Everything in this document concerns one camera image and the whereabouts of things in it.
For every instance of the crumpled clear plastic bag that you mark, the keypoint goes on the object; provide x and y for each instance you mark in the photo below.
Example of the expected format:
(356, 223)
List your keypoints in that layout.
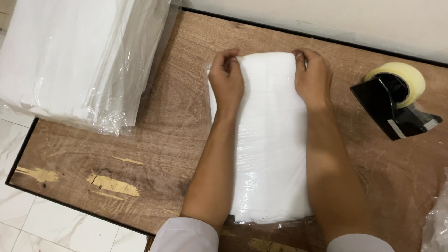
(436, 217)

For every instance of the clear adhesive tape roll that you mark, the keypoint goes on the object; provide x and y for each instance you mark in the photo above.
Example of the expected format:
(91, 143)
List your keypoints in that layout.
(407, 78)

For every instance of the black tape dispenser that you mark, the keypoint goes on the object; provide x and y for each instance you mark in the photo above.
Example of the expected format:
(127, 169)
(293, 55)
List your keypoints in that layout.
(390, 105)

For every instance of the stack of bagged white cloths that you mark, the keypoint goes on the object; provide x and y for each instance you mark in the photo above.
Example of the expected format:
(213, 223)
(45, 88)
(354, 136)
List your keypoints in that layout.
(80, 56)

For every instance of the person's white sleeve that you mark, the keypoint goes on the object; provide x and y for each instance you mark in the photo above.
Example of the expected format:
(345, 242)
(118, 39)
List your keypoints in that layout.
(360, 243)
(183, 236)

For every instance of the white cloth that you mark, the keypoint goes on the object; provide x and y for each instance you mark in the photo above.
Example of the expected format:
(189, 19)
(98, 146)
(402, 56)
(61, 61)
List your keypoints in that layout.
(269, 140)

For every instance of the person's right white sleeve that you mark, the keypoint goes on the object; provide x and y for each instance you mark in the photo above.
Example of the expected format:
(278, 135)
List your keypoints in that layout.
(360, 243)

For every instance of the person's right hand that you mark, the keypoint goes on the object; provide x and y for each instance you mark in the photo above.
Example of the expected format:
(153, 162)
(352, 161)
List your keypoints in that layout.
(314, 82)

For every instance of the person's left hand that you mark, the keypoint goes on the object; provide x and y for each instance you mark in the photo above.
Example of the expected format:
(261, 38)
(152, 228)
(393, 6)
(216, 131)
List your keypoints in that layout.
(225, 83)

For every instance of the person's left white sleeve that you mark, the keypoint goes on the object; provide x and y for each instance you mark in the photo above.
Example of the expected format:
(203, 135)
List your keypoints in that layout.
(183, 236)

